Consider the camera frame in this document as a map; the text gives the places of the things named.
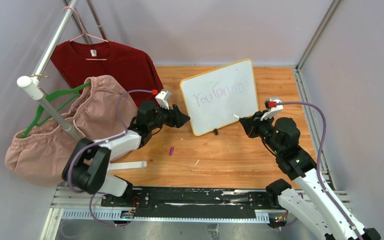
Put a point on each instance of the yellow-framed whiteboard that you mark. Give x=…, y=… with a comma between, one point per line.
x=213, y=97

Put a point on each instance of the red t-shirt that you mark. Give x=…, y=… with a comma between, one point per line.
x=132, y=68

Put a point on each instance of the purple marker cap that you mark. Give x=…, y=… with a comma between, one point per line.
x=171, y=150

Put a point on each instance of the grey aluminium frame post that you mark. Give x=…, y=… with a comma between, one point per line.
x=329, y=14

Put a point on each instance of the green clothes hanger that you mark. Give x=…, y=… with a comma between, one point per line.
x=31, y=88

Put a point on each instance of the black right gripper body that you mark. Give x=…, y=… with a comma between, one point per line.
x=265, y=128

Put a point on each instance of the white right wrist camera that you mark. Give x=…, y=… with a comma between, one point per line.
x=273, y=107

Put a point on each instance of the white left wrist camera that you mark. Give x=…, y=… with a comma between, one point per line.
x=162, y=98

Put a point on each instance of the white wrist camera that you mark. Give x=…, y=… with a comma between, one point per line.
x=273, y=107
x=162, y=98

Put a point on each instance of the pink clothes hanger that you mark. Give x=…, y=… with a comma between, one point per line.
x=84, y=33

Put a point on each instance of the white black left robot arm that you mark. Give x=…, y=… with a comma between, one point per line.
x=88, y=167

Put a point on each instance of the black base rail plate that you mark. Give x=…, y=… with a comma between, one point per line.
x=196, y=203

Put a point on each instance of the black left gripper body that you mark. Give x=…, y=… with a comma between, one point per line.
x=163, y=117

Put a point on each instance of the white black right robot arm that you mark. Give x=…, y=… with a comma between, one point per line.
x=326, y=216

